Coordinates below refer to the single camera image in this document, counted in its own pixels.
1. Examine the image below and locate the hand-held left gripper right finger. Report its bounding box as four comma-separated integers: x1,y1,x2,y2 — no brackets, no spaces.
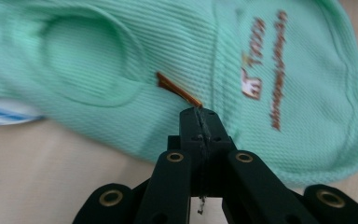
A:
195,107,238,198

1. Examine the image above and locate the mint green baby garment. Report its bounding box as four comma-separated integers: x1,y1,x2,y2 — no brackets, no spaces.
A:
0,0,358,189

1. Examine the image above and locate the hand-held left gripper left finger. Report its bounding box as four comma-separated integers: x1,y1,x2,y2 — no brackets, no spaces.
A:
167,107,205,198

